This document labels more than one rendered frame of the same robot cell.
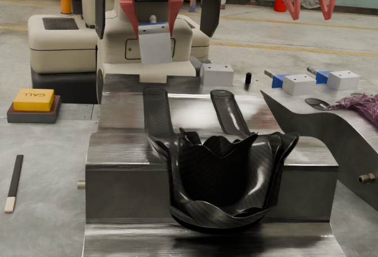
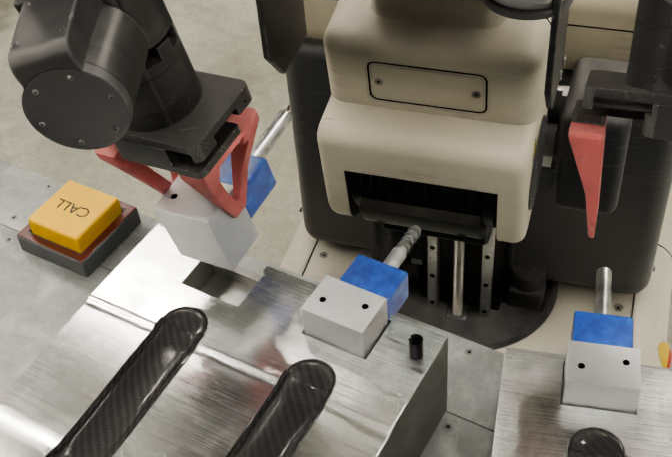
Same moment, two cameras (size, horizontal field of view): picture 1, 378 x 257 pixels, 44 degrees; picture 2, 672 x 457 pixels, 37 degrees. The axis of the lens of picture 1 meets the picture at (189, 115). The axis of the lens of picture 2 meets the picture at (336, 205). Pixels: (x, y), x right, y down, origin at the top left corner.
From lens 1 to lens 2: 0.61 m
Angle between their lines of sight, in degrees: 39
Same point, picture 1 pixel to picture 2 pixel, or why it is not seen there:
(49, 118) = (77, 268)
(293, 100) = (544, 423)
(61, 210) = not seen: outside the picture
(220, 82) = (336, 341)
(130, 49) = (380, 81)
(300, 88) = (584, 393)
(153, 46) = (187, 235)
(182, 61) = (511, 123)
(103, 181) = not seen: outside the picture
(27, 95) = (60, 208)
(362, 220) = not seen: outside the picture
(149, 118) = (103, 409)
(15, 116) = (29, 246)
